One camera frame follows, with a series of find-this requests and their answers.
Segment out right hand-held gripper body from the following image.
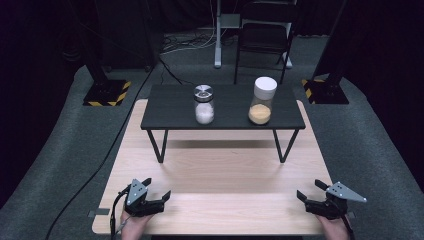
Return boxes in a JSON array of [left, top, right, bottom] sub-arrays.
[[304, 181, 368, 221]]

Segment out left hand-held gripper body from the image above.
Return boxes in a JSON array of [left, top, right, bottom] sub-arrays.
[[123, 178, 166, 218]]

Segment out black shelf with metal legs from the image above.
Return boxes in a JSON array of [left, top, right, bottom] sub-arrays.
[[140, 83, 307, 164]]

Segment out glass jar of white salt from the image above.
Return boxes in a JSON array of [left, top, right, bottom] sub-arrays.
[[193, 84, 215, 126]]

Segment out glass jar of yellow granules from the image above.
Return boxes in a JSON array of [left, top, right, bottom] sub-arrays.
[[248, 76, 278, 126]]

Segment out person's right hand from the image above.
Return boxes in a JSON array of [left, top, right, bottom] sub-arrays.
[[315, 214, 352, 240]]

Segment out person's left hand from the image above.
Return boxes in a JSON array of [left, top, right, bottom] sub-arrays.
[[120, 210, 155, 240]]

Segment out gray tape strip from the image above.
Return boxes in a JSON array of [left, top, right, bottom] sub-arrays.
[[87, 208, 111, 218]]

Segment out black stand with striped base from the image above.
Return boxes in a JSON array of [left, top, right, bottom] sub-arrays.
[[301, 0, 350, 105], [66, 0, 132, 108]]

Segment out black equipment case on casters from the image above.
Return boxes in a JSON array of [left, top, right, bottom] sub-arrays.
[[94, 0, 165, 73]]

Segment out black folding chair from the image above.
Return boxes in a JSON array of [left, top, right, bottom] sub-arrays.
[[233, 0, 298, 85]]

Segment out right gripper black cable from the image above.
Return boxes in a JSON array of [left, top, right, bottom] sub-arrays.
[[343, 213, 356, 240]]

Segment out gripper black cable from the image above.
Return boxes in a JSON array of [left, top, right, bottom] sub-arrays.
[[343, 213, 356, 240], [110, 185, 131, 240]]

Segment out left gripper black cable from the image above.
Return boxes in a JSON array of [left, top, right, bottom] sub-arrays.
[[110, 185, 131, 240]]

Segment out thin black floor cable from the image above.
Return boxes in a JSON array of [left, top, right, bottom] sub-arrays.
[[159, 57, 196, 87]]

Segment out tangle of floor cables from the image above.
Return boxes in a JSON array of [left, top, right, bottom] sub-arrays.
[[161, 30, 218, 56]]

